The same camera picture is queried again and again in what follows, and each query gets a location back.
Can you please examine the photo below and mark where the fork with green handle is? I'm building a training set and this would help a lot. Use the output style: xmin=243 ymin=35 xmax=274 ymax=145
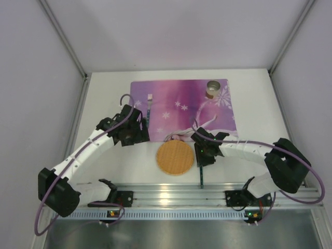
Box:
xmin=146 ymin=93 xmax=153 ymax=128

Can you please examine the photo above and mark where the perforated grey cable duct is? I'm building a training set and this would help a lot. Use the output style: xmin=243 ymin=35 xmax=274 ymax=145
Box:
xmin=65 ymin=209 xmax=261 ymax=220

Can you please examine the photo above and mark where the aluminium mounting rail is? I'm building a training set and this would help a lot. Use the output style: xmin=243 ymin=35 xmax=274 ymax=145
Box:
xmin=117 ymin=183 xmax=323 ymax=209

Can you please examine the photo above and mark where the right aluminium frame post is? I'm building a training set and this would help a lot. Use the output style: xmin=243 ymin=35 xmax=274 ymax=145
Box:
xmin=268 ymin=0 xmax=317 ymax=76

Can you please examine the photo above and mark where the left aluminium frame post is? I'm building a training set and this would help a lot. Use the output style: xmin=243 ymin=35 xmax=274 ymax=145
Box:
xmin=37 ymin=0 xmax=88 ymax=79

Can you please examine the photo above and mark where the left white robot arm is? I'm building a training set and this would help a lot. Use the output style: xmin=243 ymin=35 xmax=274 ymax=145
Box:
xmin=38 ymin=104 xmax=149 ymax=217

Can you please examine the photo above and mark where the round woven wicker plate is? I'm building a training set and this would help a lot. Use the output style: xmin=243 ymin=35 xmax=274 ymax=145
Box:
xmin=156 ymin=140 xmax=194 ymax=176

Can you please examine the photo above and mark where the metal cup with wood band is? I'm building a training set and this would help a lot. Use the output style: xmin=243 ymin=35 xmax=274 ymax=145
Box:
xmin=205 ymin=80 xmax=221 ymax=99

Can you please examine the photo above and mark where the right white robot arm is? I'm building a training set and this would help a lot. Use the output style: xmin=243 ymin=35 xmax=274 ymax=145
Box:
xmin=191 ymin=127 xmax=311 ymax=200

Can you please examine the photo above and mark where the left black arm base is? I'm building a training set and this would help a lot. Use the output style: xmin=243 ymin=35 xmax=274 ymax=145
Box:
xmin=88 ymin=190 xmax=134 ymax=208

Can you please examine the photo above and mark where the spoon with green handle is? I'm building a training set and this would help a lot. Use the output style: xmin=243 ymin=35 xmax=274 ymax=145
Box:
xmin=199 ymin=166 xmax=204 ymax=189

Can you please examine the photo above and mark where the aluminium frame post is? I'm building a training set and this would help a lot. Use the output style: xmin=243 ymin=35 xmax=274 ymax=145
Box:
xmin=37 ymin=0 xmax=88 ymax=79
xmin=268 ymin=0 xmax=317 ymax=76

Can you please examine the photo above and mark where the purple printed placemat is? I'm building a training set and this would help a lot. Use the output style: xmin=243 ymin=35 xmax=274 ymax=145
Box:
xmin=130 ymin=79 xmax=238 ymax=142

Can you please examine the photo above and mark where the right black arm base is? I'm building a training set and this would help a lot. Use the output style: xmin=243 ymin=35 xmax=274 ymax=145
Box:
xmin=225 ymin=190 xmax=272 ymax=208

